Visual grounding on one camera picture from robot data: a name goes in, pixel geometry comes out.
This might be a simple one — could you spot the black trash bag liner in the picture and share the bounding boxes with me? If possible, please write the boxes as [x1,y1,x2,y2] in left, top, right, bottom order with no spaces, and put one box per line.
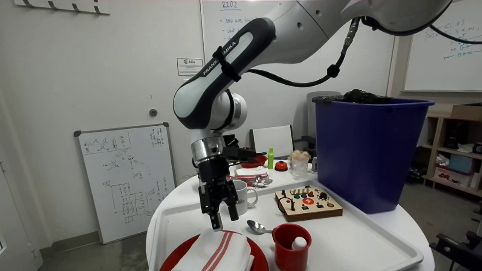
[343,88,389,103]

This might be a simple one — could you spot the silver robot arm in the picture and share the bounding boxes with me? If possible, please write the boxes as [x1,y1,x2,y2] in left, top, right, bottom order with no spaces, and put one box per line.
[171,0,451,230]

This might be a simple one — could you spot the clear plastic cup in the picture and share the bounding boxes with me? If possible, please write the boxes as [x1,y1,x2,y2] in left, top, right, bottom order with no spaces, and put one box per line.
[289,150,310,177]

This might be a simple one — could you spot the blue recycling trash bin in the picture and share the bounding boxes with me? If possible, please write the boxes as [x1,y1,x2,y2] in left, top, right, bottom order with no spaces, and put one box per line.
[313,97,432,213]

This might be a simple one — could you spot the red mug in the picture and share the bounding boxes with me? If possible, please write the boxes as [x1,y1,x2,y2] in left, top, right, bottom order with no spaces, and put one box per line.
[270,222,311,271]

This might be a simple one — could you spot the red-handled metal spoon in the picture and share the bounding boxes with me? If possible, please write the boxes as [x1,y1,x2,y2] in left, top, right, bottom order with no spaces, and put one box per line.
[246,219,270,234]

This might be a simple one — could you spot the leaning whiteboard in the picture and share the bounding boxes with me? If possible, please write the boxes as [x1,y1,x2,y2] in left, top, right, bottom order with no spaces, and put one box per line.
[73,121,176,243]

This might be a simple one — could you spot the red plate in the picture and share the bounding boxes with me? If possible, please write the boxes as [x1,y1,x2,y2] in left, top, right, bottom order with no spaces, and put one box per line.
[159,234,269,271]

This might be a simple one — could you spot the white red-striped tea towel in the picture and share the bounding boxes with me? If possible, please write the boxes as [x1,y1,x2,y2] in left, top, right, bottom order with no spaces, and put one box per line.
[173,230,254,271]

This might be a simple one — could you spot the wooden busy board toy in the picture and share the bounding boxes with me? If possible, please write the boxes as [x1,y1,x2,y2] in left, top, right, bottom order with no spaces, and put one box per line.
[273,185,343,221]

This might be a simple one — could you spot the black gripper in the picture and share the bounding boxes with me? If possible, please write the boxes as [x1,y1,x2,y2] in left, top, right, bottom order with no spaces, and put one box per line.
[195,154,239,230]

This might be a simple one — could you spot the round white table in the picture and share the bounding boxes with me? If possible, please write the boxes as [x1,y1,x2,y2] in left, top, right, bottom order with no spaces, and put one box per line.
[144,163,436,271]

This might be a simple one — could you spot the wooden shelf unit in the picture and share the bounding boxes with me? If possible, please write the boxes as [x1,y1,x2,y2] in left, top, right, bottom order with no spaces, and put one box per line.
[418,102,482,197]

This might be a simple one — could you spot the green marker bottle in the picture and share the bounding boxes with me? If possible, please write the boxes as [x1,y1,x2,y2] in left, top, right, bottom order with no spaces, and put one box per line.
[266,147,273,169]

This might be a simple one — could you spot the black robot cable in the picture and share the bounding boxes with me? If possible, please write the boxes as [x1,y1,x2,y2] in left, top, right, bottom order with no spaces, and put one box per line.
[243,14,482,88]

